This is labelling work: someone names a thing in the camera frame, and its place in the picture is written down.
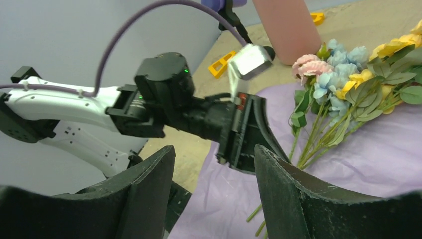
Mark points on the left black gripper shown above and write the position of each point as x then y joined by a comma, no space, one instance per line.
236,126

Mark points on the yellow block behind vase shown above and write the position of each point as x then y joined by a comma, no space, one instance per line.
318,18

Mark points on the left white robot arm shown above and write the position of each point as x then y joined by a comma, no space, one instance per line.
162,95

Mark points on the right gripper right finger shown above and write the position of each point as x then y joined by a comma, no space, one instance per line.
297,205

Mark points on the pink and purple wrapping paper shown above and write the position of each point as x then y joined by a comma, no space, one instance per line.
383,158

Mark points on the pink tall vase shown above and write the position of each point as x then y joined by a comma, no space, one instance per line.
289,27

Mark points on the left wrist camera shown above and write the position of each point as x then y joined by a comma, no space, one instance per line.
245,65

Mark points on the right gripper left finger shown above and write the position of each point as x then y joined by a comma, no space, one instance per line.
129,205

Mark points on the yellow triangular block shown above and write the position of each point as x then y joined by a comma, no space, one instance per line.
218,67

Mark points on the pink flower bouquet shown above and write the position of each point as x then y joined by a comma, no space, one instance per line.
341,91

